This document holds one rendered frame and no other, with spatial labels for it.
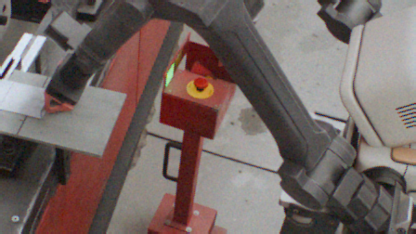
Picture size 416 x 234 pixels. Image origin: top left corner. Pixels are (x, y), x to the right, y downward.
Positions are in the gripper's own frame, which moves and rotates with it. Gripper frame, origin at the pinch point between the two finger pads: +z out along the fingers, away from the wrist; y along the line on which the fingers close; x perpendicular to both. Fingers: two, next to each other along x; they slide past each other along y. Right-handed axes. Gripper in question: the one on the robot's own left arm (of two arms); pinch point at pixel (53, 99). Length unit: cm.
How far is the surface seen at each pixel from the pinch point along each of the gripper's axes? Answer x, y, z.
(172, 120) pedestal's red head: 34, -32, 19
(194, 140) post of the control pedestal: 46, -39, 27
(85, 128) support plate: 8.2, 4.2, -3.0
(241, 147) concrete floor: 87, -90, 69
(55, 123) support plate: 2.6, 4.9, 0.2
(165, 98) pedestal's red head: 28.5, -32.8, 13.9
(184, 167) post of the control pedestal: 51, -39, 40
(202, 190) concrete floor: 77, -64, 74
